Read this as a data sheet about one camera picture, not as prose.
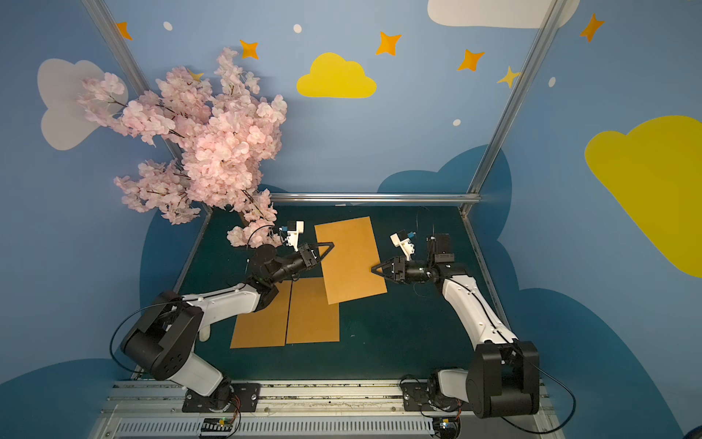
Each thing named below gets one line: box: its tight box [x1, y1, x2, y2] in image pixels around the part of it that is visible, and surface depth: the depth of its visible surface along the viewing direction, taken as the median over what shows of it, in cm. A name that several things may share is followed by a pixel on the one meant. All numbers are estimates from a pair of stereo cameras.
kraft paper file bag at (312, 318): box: [286, 277, 341, 345], surface depth 90 cm
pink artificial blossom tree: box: [77, 47, 288, 249], surface depth 73 cm
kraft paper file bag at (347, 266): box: [314, 215, 388, 305], surface depth 80 cm
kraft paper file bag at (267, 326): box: [230, 280, 293, 350], surface depth 88 cm
